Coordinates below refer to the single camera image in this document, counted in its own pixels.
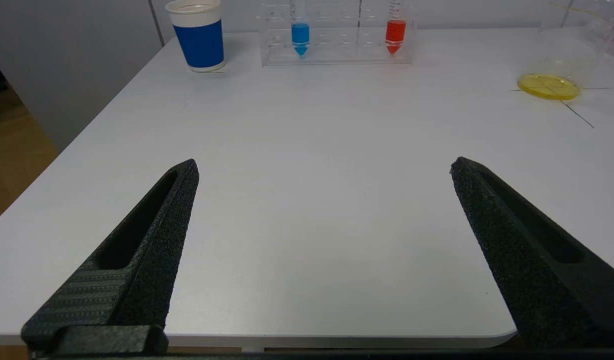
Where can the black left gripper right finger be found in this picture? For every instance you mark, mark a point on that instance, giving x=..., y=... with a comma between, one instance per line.
x=517, y=250

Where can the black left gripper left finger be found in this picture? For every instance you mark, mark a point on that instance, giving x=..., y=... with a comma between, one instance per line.
x=151, y=260

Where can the clear glass beaker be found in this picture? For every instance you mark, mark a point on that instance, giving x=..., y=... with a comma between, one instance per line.
x=549, y=86

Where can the test tube with red liquid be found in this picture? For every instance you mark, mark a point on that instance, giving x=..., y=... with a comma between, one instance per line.
x=395, y=31

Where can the test tube with blue liquid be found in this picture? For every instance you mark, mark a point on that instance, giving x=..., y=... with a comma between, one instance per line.
x=300, y=35

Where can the blue and white paper cup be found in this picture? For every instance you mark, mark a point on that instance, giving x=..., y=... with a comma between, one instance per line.
x=200, y=45

